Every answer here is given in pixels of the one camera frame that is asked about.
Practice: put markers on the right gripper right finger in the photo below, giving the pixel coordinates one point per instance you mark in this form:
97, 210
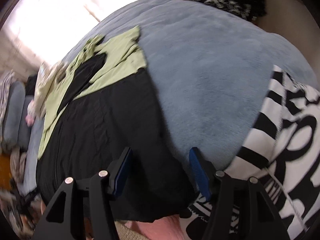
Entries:
241, 209

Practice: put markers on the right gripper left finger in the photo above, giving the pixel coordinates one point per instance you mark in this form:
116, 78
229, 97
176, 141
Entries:
64, 216

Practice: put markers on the green and black hooded jacket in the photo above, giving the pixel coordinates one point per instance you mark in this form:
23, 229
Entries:
105, 103

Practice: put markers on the beige crumpled clothing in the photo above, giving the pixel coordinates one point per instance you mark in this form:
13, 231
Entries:
17, 164

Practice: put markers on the black clothing by curtain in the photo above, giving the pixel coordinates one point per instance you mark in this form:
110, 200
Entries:
30, 85

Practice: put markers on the black white patterned cloth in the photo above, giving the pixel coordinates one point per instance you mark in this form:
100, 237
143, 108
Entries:
281, 150

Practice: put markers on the blue rolled blanket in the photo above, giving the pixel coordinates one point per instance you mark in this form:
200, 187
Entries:
16, 132

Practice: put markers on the pink white kitty plush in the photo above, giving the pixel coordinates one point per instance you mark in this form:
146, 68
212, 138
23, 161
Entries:
30, 118

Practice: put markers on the folded white puffer jacket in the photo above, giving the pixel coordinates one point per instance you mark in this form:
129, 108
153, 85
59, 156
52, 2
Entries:
47, 77

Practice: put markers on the blue plush bed cover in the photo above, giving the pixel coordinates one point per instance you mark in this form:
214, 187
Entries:
210, 71

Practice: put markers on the floral folded quilt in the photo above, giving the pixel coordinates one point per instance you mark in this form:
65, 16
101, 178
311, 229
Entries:
7, 79

